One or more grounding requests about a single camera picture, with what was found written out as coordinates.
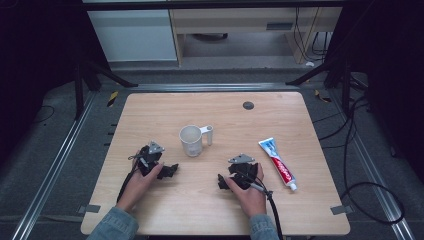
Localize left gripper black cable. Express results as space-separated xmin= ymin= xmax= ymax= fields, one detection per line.
xmin=116 ymin=151 xmax=148 ymax=204

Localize white cabinet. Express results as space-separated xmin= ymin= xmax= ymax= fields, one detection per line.
xmin=86 ymin=8 xmax=178 ymax=63

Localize person's left hand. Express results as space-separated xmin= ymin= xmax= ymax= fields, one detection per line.
xmin=116 ymin=159 xmax=165 ymax=213

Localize hanging black cables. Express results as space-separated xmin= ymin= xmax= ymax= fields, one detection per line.
xmin=293 ymin=6 xmax=333 ymax=63

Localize metal floor rail crossbar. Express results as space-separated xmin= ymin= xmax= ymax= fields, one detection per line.
xmin=127 ymin=82 xmax=301 ymax=93

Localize white cup with handle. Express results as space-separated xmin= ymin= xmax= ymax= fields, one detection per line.
xmin=178 ymin=124 xmax=215 ymax=158

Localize grey tape strip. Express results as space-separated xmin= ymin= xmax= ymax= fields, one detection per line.
xmin=330 ymin=204 xmax=355 ymax=216
xmin=77 ymin=204 xmax=102 ymax=215

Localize toothpaste tube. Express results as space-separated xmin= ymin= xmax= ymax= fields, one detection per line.
xmin=258 ymin=137 xmax=298 ymax=192

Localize long black floor cable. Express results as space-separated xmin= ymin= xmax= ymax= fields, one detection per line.
xmin=312 ymin=94 xmax=406 ymax=226

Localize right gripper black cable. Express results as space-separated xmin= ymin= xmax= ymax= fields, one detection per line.
xmin=233 ymin=170 xmax=285 ymax=240

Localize metal floor rail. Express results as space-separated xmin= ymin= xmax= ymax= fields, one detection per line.
xmin=10 ymin=90 xmax=98 ymax=240
xmin=328 ymin=89 xmax=417 ymax=240

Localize thin black floor cable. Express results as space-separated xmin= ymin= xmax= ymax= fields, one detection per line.
xmin=32 ymin=104 xmax=56 ymax=125

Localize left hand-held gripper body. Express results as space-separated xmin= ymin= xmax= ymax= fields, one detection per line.
xmin=128 ymin=140 xmax=166 ymax=178

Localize dark curtain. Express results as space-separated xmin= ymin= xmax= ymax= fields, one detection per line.
xmin=324 ymin=0 xmax=424 ymax=184
xmin=0 ymin=0 xmax=111 ymax=168

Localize person's right hand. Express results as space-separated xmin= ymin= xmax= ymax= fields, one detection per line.
xmin=223 ymin=162 xmax=268 ymax=220

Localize black metal stand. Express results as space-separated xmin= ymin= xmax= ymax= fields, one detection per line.
xmin=285 ymin=54 xmax=369 ymax=118
xmin=73 ymin=59 xmax=140 ymax=122

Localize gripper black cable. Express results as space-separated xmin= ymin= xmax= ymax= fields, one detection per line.
xmin=233 ymin=170 xmax=285 ymax=240
xmin=116 ymin=151 xmax=148 ymax=204

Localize yellow black tape piece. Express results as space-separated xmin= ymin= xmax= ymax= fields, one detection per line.
xmin=106 ymin=90 xmax=120 ymax=108
xmin=314 ymin=89 xmax=333 ymax=104

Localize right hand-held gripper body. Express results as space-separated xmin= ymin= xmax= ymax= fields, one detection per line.
xmin=227 ymin=153 xmax=260 ymax=191

